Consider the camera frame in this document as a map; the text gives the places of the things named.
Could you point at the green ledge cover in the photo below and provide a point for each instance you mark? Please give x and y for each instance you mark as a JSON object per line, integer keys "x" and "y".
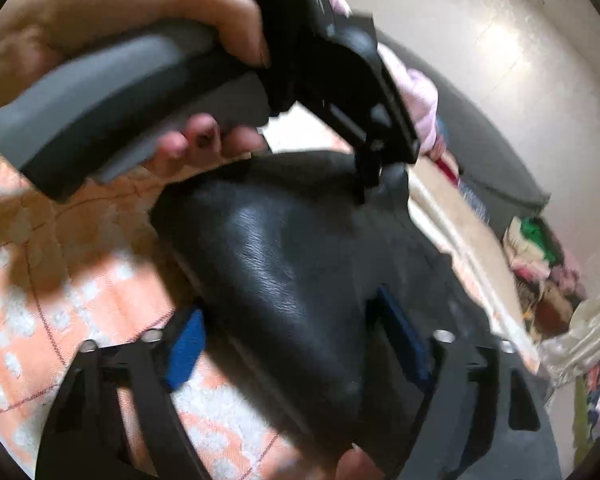
{"x": 582, "y": 425}

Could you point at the cream satin curtain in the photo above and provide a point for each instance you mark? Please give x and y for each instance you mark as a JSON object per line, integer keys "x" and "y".
{"x": 590, "y": 325}

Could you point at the person's right hand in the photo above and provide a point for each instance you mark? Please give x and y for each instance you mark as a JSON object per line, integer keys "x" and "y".
{"x": 357, "y": 465}

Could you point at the dark grey headboard cushion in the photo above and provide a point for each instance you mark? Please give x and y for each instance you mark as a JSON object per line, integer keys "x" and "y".
{"x": 480, "y": 150}

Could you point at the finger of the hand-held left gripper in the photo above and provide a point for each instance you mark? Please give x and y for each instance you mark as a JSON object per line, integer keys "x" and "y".
{"x": 367, "y": 180}

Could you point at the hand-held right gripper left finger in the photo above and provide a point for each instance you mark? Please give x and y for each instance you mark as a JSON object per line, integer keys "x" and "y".
{"x": 187, "y": 350}

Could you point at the dark red cloth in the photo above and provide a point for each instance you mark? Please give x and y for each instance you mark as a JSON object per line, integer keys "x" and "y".
{"x": 448, "y": 170}

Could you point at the person's left hand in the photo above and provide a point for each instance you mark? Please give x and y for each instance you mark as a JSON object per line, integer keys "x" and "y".
{"x": 105, "y": 10}

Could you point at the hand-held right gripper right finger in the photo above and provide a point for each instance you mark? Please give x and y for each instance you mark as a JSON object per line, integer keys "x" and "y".
{"x": 405, "y": 335}

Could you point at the pink quilt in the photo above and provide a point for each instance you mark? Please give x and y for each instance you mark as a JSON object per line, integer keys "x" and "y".
{"x": 420, "y": 100}

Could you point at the blue patterned cloth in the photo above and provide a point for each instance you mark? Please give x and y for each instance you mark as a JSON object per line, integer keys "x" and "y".
{"x": 475, "y": 202}

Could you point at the pile of folded clothes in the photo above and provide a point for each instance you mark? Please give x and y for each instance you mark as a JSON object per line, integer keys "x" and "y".
{"x": 535, "y": 240}

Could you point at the black leather jacket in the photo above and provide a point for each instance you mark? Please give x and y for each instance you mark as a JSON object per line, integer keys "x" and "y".
{"x": 280, "y": 260}

